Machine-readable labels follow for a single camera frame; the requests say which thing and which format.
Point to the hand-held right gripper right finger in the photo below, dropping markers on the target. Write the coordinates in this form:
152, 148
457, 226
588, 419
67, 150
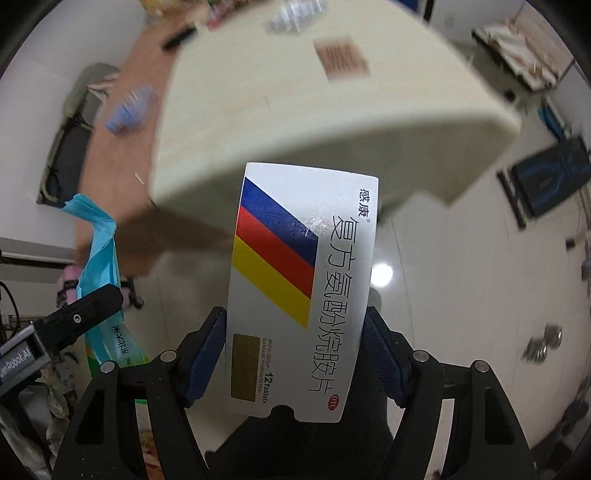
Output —
379, 355

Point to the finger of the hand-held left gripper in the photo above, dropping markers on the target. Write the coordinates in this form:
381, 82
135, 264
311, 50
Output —
83, 314

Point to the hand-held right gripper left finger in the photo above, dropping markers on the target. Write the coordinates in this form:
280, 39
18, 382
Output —
206, 357

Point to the teal plastic snack packet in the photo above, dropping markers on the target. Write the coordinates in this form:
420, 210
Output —
101, 258

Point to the white striped medicine box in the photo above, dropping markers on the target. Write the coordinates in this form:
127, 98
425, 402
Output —
295, 295

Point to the pink toy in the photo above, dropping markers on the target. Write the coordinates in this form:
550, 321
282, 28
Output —
69, 281

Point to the metal dumbbells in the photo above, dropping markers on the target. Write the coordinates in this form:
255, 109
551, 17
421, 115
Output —
542, 346

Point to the grey chair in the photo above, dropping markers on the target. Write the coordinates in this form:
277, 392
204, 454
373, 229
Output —
69, 138

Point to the blue packet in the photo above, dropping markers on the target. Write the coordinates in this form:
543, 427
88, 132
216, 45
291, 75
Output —
130, 110

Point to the black marker pen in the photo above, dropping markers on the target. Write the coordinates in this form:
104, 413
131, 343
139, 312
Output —
179, 37

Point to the brown square label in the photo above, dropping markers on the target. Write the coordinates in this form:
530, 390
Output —
341, 59

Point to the wooden pallet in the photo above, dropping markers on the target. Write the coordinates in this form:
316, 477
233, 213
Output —
531, 41

